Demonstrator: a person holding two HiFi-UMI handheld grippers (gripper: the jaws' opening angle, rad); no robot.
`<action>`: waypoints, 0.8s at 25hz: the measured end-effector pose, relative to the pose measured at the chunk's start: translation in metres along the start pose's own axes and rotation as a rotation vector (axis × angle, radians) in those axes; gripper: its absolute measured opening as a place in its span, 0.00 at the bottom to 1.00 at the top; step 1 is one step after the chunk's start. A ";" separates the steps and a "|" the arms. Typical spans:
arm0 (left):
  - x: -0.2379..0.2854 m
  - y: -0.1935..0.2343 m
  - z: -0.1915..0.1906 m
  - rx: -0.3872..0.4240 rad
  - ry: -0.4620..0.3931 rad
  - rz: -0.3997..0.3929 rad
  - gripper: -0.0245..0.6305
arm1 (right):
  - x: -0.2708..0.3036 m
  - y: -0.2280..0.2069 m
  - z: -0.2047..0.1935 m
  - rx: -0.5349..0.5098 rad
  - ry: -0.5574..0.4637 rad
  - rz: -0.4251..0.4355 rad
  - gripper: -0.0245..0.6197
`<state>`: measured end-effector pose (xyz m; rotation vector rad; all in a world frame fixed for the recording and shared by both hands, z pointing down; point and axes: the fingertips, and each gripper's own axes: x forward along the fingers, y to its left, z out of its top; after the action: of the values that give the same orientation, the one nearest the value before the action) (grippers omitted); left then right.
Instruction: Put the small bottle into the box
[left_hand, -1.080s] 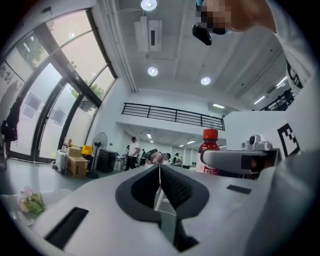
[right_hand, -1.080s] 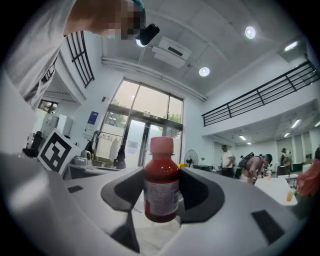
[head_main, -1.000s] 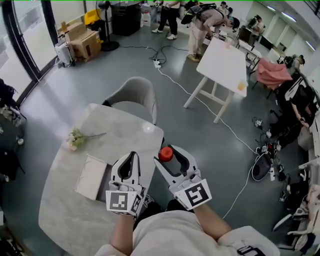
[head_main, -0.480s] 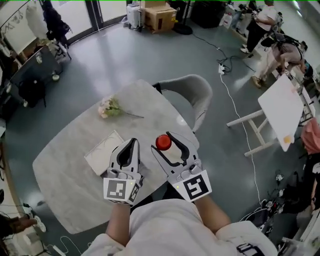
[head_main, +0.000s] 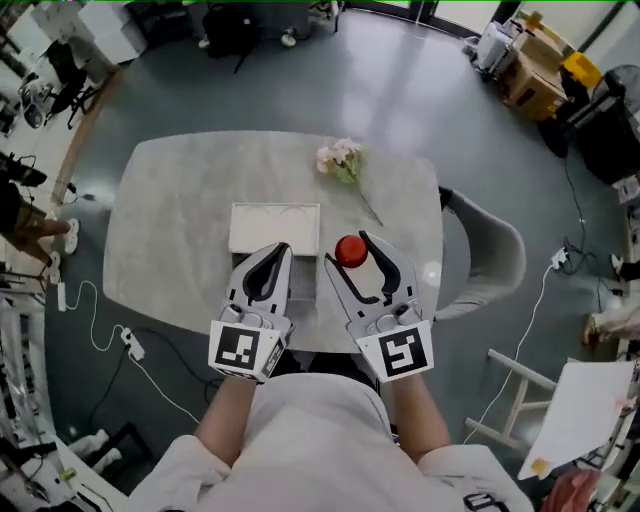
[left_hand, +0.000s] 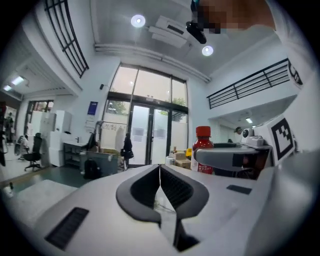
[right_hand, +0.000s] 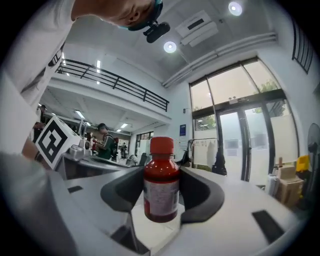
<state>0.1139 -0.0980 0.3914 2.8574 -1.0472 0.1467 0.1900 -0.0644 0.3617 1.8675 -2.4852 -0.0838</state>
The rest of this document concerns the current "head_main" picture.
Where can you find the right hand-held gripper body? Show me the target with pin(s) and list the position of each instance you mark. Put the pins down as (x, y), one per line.
(400, 350)

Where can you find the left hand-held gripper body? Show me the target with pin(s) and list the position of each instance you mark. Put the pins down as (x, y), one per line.
(235, 347)

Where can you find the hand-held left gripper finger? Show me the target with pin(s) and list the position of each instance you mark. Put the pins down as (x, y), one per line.
(285, 295)
(240, 285)

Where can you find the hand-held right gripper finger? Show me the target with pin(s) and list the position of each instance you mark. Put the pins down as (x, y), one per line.
(347, 305)
(405, 280)

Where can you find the red round object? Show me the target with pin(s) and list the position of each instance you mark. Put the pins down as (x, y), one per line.
(350, 250)

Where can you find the white rectangular tray box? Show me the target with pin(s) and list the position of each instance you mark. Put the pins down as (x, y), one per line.
(275, 230)

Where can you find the person's left forearm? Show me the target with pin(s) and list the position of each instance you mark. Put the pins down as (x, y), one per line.
(225, 420)

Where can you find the person's right forearm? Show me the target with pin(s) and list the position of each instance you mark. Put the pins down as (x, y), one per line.
(417, 420)

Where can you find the large brown cardboard box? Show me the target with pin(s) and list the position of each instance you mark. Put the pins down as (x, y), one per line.
(530, 85)

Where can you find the yellow plastic storage bin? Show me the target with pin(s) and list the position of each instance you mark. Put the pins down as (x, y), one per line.
(580, 70)

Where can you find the grey fabric chair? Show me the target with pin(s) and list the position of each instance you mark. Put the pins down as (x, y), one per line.
(495, 250)

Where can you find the person's white shirt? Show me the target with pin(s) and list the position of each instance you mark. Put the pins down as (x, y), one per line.
(320, 440)

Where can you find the white wooden rack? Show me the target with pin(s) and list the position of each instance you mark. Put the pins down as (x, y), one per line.
(517, 400)

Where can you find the pink artificial flower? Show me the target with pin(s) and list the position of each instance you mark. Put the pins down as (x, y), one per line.
(340, 155)

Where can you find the white cloth bundle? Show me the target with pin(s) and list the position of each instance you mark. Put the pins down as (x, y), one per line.
(92, 442)

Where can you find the white board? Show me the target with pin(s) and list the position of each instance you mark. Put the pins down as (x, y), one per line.
(580, 415)

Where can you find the white flat panel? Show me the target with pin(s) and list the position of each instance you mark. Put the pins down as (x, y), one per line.
(95, 487)

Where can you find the long wooden plank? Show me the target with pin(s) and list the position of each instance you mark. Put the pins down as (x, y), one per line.
(85, 135)

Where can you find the pink cloth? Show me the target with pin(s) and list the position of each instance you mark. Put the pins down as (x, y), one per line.
(575, 492)

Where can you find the black cabinet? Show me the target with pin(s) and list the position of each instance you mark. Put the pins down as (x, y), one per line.
(610, 145)

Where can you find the white wheeled case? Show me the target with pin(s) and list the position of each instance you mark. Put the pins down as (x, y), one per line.
(495, 47)

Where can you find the black backpack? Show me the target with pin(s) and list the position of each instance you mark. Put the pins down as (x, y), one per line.
(230, 30)

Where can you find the black office chair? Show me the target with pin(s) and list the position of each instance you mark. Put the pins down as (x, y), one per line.
(62, 70)

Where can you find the black floor fan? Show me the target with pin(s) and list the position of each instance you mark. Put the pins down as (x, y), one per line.
(622, 85)

